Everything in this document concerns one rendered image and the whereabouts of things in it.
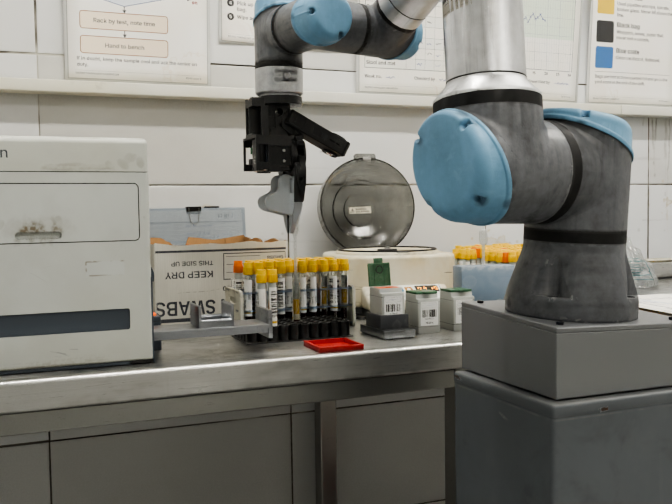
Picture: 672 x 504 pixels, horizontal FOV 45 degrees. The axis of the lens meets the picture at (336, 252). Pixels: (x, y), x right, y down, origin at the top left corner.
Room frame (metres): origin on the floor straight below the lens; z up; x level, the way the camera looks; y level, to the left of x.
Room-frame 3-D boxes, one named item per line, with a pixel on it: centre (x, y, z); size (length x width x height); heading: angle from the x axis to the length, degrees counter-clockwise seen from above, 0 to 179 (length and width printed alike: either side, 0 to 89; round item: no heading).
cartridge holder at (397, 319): (1.28, -0.08, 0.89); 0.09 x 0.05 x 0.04; 23
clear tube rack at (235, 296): (1.39, 0.08, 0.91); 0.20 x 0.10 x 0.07; 112
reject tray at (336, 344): (1.17, 0.01, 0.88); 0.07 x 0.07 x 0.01; 22
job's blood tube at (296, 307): (1.28, 0.06, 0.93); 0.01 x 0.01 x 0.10
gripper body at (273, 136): (1.27, 0.09, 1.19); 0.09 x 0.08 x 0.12; 112
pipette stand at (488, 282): (1.42, -0.26, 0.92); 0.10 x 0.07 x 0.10; 104
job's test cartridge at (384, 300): (1.28, -0.08, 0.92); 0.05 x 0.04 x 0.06; 23
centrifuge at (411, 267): (1.62, -0.11, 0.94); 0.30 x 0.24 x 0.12; 13
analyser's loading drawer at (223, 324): (1.14, 0.20, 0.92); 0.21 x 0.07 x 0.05; 112
